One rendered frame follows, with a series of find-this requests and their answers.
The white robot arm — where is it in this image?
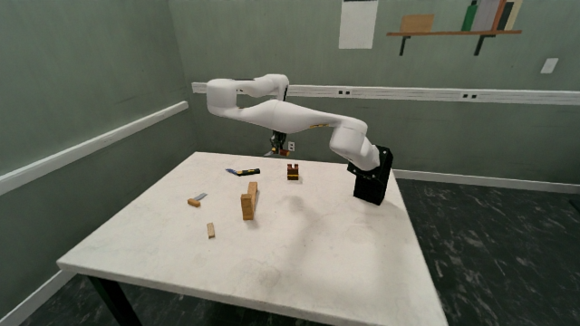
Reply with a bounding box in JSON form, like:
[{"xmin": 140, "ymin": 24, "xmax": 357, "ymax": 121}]
[{"xmin": 207, "ymin": 74, "xmax": 380, "ymax": 171}]

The black sliding bevel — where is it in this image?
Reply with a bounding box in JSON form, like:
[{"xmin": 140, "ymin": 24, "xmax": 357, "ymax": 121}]
[{"xmin": 226, "ymin": 168, "xmax": 260, "ymax": 177}]

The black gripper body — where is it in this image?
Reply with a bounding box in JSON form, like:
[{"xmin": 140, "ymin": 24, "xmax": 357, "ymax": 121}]
[{"xmin": 272, "ymin": 129, "xmax": 282, "ymax": 140}]

